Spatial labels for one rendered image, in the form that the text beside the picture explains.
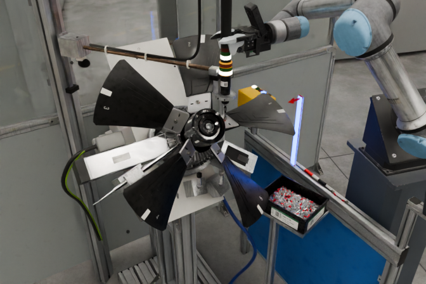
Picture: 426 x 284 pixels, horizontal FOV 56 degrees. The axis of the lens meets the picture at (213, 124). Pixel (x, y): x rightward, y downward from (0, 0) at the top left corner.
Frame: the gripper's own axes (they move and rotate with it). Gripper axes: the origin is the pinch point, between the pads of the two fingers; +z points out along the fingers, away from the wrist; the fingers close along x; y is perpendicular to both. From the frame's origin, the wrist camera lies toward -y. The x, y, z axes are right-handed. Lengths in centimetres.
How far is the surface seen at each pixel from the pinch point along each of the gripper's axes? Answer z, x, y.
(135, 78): 24.6, 9.1, 11.5
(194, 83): 2.9, 10.8, 19.4
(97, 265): 41, 56, 138
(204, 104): 3.3, 3.0, 24.0
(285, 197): -23, -14, 65
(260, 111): -18.5, 0.0, 31.3
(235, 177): 2.0, -15.1, 43.6
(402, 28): -379, 188, 112
